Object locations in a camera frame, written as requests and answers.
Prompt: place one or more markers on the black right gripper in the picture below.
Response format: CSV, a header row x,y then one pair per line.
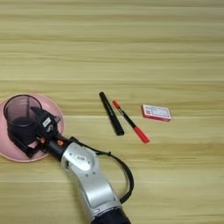
x,y
55,147

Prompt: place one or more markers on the black mesh pen cup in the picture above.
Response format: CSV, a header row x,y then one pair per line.
x,y
17,116

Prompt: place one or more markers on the pink round plate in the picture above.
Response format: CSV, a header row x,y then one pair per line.
x,y
55,110

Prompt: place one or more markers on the red capped black pen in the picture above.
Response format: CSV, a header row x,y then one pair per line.
x,y
140,133

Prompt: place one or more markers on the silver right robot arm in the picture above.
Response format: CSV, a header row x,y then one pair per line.
x,y
87,178

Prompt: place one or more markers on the black marker pen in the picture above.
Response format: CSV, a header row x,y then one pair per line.
x,y
111,114

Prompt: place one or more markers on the red white card box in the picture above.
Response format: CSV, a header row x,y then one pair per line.
x,y
156,113

